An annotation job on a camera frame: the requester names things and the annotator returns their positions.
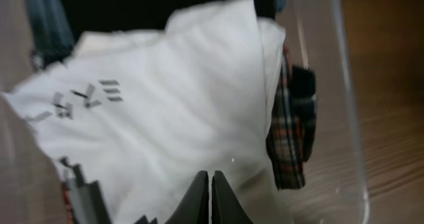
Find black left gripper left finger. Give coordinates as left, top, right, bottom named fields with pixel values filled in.
left=165, top=170, right=209, bottom=224

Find red blue plaid shirt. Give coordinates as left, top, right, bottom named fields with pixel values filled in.
left=266, top=47, right=317, bottom=190

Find blue jeans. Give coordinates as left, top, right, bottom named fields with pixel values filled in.
left=25, top=0, right=75, bottom=71

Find black garment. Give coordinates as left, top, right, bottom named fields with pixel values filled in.
left=60, top=0, right=276, bottom=40

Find white printed t-shirt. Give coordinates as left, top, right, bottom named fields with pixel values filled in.
left=4, top=0, right=285, bottom=223

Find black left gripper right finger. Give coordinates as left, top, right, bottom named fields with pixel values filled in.
left=211, top=171, right=253, bottom=224

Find clear plastic storage bin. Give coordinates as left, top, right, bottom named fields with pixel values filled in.
left=1, top=0, right=370, bottom=224

